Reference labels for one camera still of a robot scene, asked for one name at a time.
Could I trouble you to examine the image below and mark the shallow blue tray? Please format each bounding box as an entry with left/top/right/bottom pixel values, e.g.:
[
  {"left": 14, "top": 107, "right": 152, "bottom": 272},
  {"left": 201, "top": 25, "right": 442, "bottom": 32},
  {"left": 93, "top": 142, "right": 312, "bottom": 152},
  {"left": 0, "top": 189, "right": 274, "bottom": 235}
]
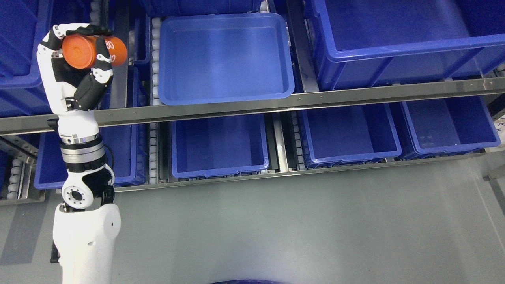
[{"left": 157, "top": 13, "right": 295, "bottom": 106}]

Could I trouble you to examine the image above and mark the blue bin lower right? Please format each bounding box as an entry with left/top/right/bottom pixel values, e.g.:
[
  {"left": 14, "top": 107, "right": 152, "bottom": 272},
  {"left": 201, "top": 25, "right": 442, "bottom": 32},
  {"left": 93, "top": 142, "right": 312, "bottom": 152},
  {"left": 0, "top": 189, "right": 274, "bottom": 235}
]
[{"left": 297, "top": 104, "right": 402, "bottom": 169}]

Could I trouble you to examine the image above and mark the white roller track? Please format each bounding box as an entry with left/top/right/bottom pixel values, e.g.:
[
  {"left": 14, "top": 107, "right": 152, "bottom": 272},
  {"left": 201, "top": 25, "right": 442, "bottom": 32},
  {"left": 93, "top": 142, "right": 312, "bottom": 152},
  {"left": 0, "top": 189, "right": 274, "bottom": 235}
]
[{"left": 150, "top": 18, "right": 162, "bottom": 106}]

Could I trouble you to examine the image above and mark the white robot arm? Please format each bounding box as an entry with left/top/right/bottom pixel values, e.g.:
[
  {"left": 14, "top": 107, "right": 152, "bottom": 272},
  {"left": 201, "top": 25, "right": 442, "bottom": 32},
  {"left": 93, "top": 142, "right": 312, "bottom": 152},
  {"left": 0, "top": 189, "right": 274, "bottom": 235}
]
[{"left": 52, "top": 134, "right": 121, "bottom": 284}]

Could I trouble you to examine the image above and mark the blue bin top centre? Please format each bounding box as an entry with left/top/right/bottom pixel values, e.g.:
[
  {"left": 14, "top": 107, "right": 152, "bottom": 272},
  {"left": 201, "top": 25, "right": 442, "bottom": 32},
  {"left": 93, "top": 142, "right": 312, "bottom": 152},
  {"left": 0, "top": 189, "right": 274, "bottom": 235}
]
[{"left": 139, "top": 0, "right": 263, "bottom": 17}]

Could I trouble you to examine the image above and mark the blue bin lower middle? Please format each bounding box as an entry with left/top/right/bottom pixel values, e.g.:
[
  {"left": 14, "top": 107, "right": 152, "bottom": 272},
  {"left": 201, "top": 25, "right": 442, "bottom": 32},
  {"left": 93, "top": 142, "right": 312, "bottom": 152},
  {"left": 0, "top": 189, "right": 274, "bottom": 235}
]
[{"left": 170, "top": 114, "right": 270, "bottom": 179}]

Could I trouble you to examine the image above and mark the steel shelf rail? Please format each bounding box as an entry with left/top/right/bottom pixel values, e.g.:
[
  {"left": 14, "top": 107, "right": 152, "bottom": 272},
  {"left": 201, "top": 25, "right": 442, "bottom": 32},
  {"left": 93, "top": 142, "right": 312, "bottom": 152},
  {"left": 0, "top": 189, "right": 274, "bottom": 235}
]
[{"left": 0, "top": 77, "right": 505, "bottom": 136}]

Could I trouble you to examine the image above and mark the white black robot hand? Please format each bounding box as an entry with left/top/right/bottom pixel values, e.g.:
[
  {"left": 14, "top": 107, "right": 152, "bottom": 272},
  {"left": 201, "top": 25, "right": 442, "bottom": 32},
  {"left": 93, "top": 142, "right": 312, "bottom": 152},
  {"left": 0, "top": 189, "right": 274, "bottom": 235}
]
[{"left": 36, "top": 23, "right": 113, "bottom": 144}]

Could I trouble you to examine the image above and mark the large blue bin upper right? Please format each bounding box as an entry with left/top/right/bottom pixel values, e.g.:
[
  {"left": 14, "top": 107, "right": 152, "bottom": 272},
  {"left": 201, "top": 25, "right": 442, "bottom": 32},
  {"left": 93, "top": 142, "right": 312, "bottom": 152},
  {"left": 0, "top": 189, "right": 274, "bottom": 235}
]
[{"left": 305, "top": 0, "right": 505, "bottom": 90}]

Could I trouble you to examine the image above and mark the blue bin lower left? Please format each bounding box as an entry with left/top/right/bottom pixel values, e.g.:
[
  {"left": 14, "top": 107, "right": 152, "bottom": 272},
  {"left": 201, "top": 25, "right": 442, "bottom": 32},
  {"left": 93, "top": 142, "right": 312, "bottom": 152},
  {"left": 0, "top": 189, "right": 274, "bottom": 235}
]
[{"left": 34, "top": 124, "right": 148, "bottom": 190}]

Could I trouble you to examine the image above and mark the orange cylindrical capacitor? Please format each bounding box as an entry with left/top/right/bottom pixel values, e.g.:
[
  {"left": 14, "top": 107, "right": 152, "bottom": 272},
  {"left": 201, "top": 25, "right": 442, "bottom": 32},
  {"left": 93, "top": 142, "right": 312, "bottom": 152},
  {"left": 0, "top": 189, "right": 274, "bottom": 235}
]
[{"left": 62, "top": 34, "right": 128, "bottom": 69}]

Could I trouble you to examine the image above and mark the blue bin upper left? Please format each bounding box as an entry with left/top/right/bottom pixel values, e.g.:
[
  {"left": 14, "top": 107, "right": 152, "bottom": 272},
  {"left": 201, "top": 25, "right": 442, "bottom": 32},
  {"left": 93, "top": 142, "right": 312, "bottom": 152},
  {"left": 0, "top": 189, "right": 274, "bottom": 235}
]
[{"left": 0, "top": 0, "right": 53, "bottom": 118}]

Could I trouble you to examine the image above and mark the blue bin far right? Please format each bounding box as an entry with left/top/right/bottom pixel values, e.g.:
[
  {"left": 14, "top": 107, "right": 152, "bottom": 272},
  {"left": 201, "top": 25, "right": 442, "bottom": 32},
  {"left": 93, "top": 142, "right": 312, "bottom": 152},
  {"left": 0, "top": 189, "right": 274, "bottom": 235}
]
[{"left": 389, "top": 96, "right": 501, "bottom": 160}]

